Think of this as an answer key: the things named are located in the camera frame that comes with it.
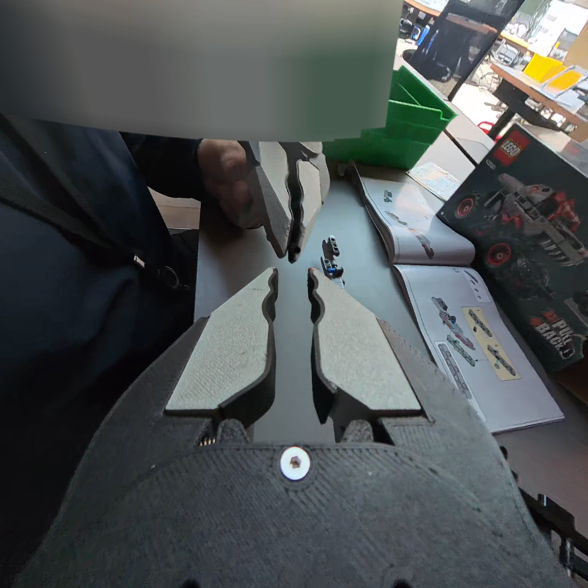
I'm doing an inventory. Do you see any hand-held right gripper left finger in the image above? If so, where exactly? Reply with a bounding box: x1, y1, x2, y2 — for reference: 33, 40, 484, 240
164, 267, 279, 428

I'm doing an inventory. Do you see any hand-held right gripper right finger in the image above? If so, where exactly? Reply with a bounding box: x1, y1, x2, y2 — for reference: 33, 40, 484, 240
308, 268, 422, 425

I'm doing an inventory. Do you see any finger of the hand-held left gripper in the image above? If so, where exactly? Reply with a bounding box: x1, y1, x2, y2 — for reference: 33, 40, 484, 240
250, 141, 296, 260
289, 141, 331, 263

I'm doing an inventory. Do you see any grey lego sub-assembly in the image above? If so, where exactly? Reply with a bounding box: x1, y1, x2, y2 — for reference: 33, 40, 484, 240
320, 236, 345, 288

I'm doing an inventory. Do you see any person's left forearm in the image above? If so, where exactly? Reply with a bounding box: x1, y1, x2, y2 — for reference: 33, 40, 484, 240
120, 132, 205, 203

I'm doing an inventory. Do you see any lego instruction booklet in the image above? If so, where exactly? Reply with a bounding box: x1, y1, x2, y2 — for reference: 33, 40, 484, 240
354, 161, 566, 435

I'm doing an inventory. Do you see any dark lego set box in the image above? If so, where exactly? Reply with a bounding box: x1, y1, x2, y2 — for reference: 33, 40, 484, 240
436, 123, 588, 374

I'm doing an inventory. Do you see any person's left hand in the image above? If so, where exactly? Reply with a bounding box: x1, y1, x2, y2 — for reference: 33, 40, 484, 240
198, 139, 254, 228

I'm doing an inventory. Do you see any stack of green plastic bins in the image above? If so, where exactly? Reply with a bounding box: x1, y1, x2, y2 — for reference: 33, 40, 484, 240
322, 64, 458, 171

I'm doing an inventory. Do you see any white sticker sheet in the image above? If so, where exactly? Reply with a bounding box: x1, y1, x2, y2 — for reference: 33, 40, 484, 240
406, 162, 462, 202

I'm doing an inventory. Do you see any brown wooden table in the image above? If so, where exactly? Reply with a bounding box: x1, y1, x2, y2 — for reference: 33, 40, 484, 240
489, 60, 588, 138

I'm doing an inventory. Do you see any yellow plastic bin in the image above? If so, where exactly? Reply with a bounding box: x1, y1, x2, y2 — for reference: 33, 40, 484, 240
544, 64, 588, 95
524, 54, 568, 83

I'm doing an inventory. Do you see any black shoulder strap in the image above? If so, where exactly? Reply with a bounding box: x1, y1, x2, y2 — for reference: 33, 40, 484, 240
0, 181, 191, 291

